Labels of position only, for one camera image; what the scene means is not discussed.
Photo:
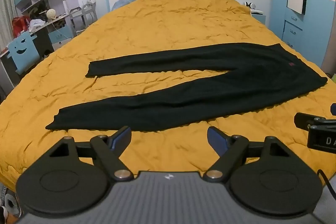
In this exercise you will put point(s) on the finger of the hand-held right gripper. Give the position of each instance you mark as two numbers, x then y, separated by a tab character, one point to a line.
307	120
333	109

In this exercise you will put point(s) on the yellow blanket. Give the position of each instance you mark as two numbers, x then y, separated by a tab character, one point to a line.
162	24

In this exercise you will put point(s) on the blue pillow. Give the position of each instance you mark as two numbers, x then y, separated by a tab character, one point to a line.
123	2

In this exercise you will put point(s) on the red bag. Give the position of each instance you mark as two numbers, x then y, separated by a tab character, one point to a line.
21	26

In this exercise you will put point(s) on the black pants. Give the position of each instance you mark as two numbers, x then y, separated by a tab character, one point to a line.
236	77

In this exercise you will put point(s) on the white plastic bag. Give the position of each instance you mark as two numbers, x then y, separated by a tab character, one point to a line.
38	24

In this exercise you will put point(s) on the blue wardrobe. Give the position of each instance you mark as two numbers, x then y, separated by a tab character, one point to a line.
315	24

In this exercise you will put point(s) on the white round ornament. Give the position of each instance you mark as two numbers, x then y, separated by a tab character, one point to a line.
51	13

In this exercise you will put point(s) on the grey desk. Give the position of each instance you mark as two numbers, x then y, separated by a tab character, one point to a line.
42	29

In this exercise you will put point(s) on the blue nightstand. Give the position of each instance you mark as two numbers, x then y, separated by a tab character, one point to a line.
260	18

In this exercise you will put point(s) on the pale curtain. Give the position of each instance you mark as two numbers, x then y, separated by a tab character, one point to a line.
5	3

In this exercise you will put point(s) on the blue smiley face chair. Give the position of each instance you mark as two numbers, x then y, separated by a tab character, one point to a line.
22	52

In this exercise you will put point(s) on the grey stool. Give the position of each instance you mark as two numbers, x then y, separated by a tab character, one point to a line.
84	12

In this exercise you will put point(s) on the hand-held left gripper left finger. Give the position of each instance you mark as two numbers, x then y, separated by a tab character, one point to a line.
122	138

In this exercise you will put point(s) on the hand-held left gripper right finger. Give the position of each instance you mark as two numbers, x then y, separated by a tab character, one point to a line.
216	140

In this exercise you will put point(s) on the black and white headphones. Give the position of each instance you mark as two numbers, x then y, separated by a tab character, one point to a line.
248	5

